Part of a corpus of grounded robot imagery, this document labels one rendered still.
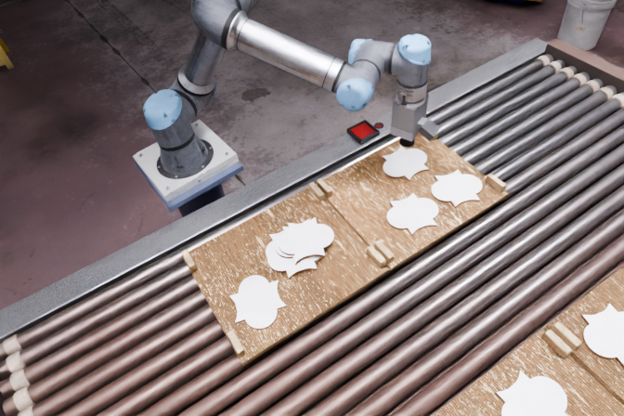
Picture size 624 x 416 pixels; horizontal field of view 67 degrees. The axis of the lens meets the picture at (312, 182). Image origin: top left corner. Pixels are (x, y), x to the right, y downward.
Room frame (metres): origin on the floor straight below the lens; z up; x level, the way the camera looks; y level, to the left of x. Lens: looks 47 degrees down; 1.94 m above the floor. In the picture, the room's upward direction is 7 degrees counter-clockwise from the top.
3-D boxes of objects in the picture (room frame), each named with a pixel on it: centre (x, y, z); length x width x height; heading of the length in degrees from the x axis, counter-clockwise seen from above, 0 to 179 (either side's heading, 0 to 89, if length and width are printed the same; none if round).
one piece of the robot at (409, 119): (0.95, -0.29, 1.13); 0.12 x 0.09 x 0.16; 51
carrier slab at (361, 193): (0.87, -0.27, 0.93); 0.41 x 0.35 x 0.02; 118
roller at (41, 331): (1.00, -0.07, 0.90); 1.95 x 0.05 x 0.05; 118
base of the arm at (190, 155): (1.16, 0.41, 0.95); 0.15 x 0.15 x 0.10
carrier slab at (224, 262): (0.68, 0.10, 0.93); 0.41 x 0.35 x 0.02; 118
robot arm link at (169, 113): (1.16, 0.41, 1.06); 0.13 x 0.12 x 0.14; 154
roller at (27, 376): (0.91, -0.11, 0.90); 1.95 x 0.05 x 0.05; 118
